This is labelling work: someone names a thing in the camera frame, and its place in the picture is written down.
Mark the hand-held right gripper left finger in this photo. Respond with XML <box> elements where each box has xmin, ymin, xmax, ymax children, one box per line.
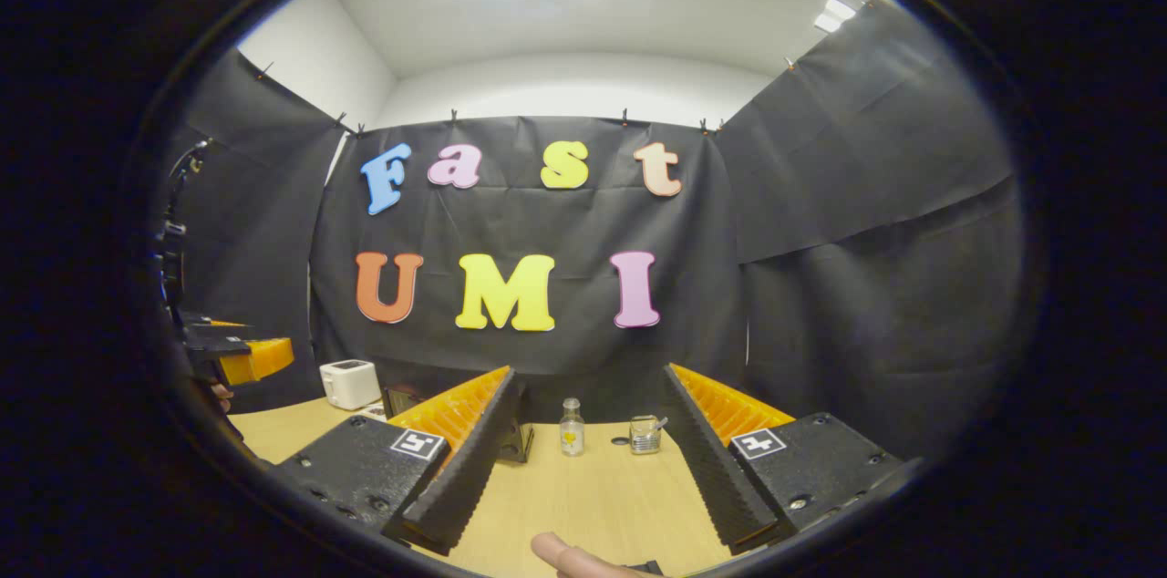
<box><xmin>274</xmin><ymin>366</ymin><xmax>522</xmax><ymax>556</ymax></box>

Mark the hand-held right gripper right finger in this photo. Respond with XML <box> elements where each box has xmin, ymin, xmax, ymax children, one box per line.
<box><xmin>662</xmin><ymin>363</ymin><xmax>908</xmax><ymax>553</ymax></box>

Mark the black electric oven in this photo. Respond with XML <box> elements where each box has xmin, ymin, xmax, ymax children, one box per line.
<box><xmin>383</xmin><ymin>382</ymin><xmax>535</xmax><ymax>465</ymax></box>

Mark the glass jar with spoon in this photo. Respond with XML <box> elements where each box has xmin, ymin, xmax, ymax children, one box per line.
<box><xmin>629</xmin><ymin>415</ymin><xmax>669</xmax><ymax>456</ymax></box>

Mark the white toaster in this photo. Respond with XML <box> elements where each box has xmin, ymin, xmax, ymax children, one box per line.
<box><xmin>319</xmin><ymin>359</ymin><xmax>382</xmax><ymax>410</ymax></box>

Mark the small glass bottle yellow label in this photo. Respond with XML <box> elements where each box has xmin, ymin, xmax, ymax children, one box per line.
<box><xmin>560</xmin><ymin>397</ymin><xmax>586</xmax><ymax>457</ymax></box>

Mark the black backdrop cloth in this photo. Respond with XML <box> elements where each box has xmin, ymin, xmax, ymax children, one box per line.
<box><xmin>160</xmin><ymin>0</ymin><xmax>1027</xmax><ymax>460</ymax></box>

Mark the small ceiling light panel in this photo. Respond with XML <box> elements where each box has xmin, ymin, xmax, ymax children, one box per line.
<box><xmin>814</xmin><ymin>0</ymin><xmax>858</xmax><ymax>34</ymax></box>

